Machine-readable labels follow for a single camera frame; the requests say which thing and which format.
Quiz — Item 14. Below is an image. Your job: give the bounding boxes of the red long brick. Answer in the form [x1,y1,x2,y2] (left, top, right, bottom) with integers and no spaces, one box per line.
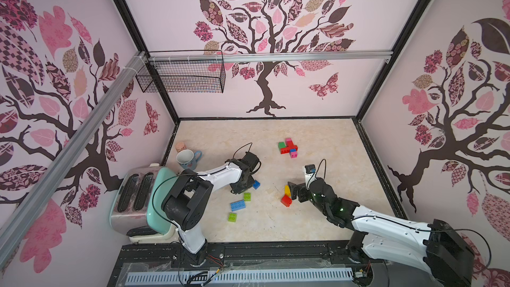
[280,146,298,154]

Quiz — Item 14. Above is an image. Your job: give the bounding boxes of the light blue long brick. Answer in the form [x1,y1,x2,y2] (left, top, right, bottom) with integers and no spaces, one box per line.
[230,200,246,213]

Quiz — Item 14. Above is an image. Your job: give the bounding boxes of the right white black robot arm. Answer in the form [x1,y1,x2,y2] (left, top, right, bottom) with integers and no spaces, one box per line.
[288,177,475,286]

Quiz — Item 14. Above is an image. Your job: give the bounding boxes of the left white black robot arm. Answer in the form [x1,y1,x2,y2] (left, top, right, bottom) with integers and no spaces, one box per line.
[161,151,262,256]

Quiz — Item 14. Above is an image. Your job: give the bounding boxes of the yellow square brick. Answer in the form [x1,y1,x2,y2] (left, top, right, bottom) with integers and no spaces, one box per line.
[284,185,292,197]

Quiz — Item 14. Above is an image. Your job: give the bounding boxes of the lime square brick front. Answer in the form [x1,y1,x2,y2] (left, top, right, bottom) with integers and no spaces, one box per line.
[228,213,237,223]

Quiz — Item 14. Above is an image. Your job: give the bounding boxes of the blue floral mug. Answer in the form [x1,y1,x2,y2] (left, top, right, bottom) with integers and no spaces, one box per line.
[176,150,203,171]

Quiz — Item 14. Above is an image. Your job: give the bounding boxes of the small pink cup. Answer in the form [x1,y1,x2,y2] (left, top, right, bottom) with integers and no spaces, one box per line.
[175,142,187,153]

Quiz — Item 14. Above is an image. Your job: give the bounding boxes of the mint chrome toaster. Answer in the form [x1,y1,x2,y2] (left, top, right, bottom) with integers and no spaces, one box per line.
[110,165,177,244]

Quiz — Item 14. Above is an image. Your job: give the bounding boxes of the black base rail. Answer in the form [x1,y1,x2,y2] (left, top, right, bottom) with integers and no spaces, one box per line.
[115,240,369,268]

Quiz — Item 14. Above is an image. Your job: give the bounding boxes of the black wire basket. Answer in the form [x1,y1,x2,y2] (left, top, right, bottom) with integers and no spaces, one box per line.
[136,49,227,93]

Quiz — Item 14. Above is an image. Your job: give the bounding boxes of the white slotted cable duct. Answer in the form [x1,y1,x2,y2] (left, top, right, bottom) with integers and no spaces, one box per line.
[124,268,354,286]

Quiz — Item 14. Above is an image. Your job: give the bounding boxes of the aluminium frame rail back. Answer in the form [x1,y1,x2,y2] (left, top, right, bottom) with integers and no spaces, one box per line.
[149,50,393,63]

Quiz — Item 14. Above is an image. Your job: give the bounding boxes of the aluminium frame rail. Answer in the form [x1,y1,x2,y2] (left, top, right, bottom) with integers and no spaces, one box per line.
[1,51,147,266]
[149,50,393,63]

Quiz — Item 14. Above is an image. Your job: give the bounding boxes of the aluminium frame rail left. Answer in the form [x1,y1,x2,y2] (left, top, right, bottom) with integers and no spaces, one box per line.
[1,51,147,266]

